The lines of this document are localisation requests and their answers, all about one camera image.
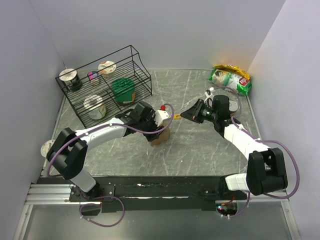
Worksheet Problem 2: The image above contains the dark metal can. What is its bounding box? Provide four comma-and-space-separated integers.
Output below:
229, 100, 239, 117

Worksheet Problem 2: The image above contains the yellow utility knife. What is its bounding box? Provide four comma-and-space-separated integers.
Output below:
173, 114, 182, 120

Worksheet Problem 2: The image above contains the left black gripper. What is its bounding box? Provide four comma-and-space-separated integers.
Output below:
138, 110, 165, 141

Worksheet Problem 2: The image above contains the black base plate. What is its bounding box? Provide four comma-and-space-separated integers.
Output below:
68, 175, 277, 214

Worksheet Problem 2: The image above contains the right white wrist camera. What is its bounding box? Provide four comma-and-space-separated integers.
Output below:
204, 87, 215, 103

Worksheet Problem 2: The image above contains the brown cardboard express box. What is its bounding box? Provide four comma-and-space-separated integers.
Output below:
150, 127, 171, 147

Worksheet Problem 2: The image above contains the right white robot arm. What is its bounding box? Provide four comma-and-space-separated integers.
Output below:
180, 95, 288, 200

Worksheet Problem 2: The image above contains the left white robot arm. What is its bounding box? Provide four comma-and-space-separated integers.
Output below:
46, 101, 171, 201

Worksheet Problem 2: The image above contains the white Chobani yogurt cup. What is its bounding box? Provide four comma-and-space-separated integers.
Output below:
98, 60, 117, 79

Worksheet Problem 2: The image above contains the black yogurt cup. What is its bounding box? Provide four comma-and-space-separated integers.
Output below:
59, 68, 82, 92

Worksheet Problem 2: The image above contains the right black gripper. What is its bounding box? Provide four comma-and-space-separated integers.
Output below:
180, 99, 218, 124

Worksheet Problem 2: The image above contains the aluminium rail frame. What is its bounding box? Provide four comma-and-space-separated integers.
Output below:
23, 181, 290, 206

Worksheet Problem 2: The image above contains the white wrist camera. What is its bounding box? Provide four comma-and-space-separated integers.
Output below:
154, 104, 171, 127
204, 87, 215, 103

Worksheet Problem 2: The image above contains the black wire rack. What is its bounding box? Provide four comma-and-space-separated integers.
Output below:
55, 45, 153, 128

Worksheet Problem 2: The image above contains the white yogurt cup on table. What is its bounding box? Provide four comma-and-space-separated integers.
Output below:
40, 139, 55, 158

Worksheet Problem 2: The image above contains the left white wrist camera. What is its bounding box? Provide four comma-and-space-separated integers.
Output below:
154, 104, 171, 127

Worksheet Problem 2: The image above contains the white toilet paper roll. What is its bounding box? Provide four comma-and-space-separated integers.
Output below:
83, 94, 107, 120

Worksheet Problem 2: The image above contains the small rubiks cube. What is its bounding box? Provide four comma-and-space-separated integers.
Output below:
87, 71, 100, 85

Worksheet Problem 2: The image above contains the green lidded cup noodle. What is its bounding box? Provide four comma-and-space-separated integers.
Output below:
111, 77, 136, 105

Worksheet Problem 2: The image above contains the green chips bag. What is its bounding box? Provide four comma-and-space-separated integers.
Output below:
208, 68, 252, 95

